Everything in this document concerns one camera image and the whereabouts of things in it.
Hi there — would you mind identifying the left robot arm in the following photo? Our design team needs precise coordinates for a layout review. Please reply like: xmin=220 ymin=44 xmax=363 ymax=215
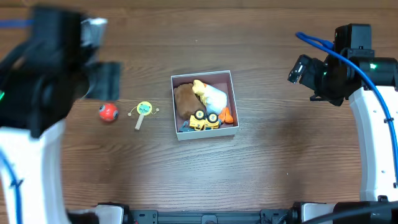
xmin=1 ymin=6 xmax=128 ymax=223

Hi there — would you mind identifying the yellow and blue toy truck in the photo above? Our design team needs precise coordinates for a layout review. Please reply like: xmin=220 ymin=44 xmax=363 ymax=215
xmin=179 ymin=110 xmax=221 ymax=133

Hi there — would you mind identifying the white plush duck toy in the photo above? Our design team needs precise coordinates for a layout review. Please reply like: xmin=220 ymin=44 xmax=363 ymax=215
xmin=192 ymin=80 xmax=234 ymax=124

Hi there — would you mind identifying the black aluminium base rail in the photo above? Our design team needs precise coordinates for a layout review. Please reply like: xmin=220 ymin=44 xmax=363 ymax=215
xmin=131 ymin=209 xmax=288 ymax=224

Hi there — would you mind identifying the thick black cable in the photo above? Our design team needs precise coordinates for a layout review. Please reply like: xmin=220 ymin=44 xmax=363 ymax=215
xmin=307 ymin=200 xmax=398 ymax=224

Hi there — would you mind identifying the red ball toy with eye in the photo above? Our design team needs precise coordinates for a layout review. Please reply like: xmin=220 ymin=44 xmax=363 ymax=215
xmin=99 ymin=103 xmax=119 ymax=122

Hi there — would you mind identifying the brown plush toy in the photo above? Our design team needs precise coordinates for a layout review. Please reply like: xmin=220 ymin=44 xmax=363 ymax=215
xmin=174 ymin=83 xmax=205 ymax=119

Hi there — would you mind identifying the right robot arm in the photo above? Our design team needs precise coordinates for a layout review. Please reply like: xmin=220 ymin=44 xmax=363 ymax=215
xmin=280 ymin=24 xmax=397 ymax=223

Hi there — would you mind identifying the white square box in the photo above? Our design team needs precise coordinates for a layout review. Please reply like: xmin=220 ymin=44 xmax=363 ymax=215
xmin=170 ymin=70 xmax=239 ymax=141

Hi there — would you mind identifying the wooden cat rattle drum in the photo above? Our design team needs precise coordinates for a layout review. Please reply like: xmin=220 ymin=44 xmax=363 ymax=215
xmin=127 ymin=101 xmax=160 ymax=131

